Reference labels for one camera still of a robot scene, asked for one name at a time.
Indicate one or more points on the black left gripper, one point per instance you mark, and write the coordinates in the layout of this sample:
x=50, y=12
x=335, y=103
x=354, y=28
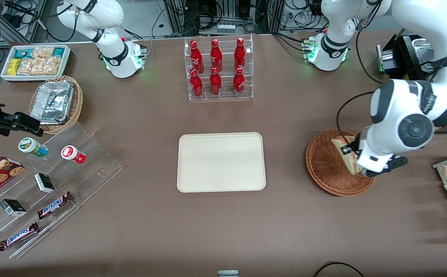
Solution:
x=353, y=147

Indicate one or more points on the sandwich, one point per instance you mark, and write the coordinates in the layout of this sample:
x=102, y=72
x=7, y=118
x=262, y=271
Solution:
x=346, y=154

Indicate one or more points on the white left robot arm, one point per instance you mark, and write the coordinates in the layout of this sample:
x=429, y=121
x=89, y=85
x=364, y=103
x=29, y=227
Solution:
x=392, y=111

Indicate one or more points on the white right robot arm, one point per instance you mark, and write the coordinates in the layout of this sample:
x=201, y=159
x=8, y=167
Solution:
x=112, y=38

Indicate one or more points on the light wicker basket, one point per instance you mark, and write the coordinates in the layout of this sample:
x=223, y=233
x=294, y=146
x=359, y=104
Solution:
x=76, y=104

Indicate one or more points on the brown wicker basket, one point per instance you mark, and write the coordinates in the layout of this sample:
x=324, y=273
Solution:
x=325, y=169

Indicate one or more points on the cream plastic tray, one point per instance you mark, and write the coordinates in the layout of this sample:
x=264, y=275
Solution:
x=221, y=161

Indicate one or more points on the green lidded cup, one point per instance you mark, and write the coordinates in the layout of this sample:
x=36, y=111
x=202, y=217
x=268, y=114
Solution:
x=31, y=146

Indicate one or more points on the aluminium foil container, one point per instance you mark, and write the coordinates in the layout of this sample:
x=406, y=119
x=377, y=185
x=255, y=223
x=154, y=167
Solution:
x=52, y=102

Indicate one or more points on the red lidded cup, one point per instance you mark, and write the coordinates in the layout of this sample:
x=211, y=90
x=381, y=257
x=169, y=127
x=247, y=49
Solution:
x=71, y=154

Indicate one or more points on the yellow snack pack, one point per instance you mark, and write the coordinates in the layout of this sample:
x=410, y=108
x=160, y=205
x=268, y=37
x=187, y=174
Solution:
x=13, y=66

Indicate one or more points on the small dark box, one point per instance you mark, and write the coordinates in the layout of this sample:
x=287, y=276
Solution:
x=44, y=182
x=12, y=207

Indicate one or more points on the teal snack pack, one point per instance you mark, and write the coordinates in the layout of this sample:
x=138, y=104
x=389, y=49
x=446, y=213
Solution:
x=58, y=51
x=20, y=52

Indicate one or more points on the white snack bin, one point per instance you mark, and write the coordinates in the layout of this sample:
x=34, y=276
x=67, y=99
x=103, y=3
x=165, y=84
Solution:
x=66, y=61

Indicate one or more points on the clear acrylic stepped stand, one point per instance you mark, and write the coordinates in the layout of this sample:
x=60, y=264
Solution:
x=92, y=169

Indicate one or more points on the Snickers bar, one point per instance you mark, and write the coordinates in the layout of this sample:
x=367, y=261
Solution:
x=54, y=205
x=19, y=236

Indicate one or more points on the steel pan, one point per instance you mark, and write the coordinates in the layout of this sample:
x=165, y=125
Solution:
x=423, y=46

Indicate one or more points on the red cola bottle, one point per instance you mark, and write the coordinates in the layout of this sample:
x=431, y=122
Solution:
x=195, y=57
x=215, y=54
x=238, y=80
x=196, y=83
x=215, y=81
x=240, y=53

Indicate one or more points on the clear acrylic bottle rack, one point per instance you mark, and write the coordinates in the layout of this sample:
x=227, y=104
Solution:
x=223, y=94

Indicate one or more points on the small grey device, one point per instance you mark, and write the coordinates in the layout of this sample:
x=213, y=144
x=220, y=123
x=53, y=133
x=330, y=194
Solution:
x=228, y=274

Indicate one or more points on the white power strip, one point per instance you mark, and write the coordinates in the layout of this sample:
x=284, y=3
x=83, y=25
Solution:
x=226, y=28

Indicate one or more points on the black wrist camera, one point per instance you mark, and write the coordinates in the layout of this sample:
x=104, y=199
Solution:
x=350, y=149

